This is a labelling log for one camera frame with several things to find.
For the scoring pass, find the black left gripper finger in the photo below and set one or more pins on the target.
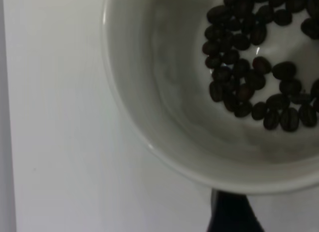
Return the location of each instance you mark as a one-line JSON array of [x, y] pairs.
[[231, 214]]

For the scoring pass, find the dark grey ceramic mug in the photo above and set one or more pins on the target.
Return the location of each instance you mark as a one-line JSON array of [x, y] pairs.
[[154, 92]]

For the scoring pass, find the scattered coffee beans layer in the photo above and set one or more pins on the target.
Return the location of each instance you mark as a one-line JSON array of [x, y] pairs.
[[240, 67]]

